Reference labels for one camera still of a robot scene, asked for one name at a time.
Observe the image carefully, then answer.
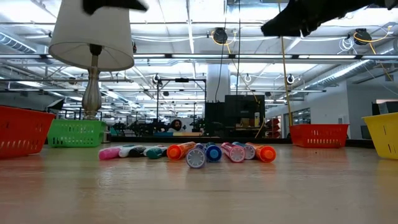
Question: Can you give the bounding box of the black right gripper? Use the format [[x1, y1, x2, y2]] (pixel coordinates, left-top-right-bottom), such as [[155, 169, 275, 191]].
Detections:
[[261, 0, 374, 38]]

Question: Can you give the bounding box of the red plastic basket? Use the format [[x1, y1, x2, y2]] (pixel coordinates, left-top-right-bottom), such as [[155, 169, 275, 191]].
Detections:
[[0, 105, 56, 160], [289, 123, 349, 149]]

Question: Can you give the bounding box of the orange fat marker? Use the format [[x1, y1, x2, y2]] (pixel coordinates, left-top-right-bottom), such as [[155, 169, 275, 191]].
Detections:
[[245, 142, 277, 164], [167, 141, 197, 161]]

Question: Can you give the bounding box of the green plastic basket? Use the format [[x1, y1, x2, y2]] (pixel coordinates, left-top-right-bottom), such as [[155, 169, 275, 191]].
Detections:
[[47, 119, 107, 148]]

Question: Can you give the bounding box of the pink fat marker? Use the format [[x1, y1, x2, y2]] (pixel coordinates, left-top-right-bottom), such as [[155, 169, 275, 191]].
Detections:
[[221, 142, 246, 163]]

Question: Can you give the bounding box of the yellow plastic basket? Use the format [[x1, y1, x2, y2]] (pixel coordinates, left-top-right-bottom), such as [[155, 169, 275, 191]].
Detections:
[[362, 112, 398, 161]]

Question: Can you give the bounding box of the black-capped thin marker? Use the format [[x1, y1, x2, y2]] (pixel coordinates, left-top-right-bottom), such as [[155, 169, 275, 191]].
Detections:
[[119, 145, 147, 158]]

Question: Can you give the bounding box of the pink-capped thin marker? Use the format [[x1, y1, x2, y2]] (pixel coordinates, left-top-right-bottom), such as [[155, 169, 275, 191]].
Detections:
[[98, 146, 125, 161]]

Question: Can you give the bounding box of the teal-capped thin marker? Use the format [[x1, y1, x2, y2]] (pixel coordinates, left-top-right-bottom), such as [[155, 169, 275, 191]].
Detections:
[[143, 146, 169, 160]]

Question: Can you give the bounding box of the purple fat marker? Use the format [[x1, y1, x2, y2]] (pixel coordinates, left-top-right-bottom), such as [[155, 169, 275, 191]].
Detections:
[[185, 142, 208, 169]]

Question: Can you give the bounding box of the white shade silver table lamp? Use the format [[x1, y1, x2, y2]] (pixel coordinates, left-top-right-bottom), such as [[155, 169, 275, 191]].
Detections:
[[49, 0, 135, 121]]

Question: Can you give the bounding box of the black equipment cabinet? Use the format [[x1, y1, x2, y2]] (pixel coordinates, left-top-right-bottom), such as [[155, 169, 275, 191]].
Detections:
[[204, 94, 267, 138]]

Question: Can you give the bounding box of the person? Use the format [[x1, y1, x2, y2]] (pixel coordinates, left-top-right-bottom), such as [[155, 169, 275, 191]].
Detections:
[[167, 118, 185, 133]]

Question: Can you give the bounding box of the black hanging cable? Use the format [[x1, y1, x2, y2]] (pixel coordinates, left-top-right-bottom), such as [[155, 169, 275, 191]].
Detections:
[[237, 0, 242, 96]]

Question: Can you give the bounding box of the yellow hanging cable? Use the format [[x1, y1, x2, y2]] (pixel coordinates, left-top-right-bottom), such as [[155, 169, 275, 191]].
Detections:
[[279, 36, 294, 125]]

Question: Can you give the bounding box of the black ceiling cable reel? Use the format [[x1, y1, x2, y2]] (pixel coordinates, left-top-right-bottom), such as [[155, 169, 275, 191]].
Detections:
[[353, 27, 373, 46], [211, 27, 229, 45]]

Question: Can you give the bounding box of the silver ventilation duct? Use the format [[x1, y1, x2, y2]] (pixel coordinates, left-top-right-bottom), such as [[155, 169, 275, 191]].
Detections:
[[306, 58, 376, 91]]

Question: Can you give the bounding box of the black metal frame stand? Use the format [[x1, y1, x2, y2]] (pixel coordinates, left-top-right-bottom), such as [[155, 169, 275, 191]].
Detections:
[[156, 77, 208, 133]]

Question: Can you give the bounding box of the black aluminium table frame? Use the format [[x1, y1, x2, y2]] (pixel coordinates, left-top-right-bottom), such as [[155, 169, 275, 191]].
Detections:
[[43, 135, 377, 149]]

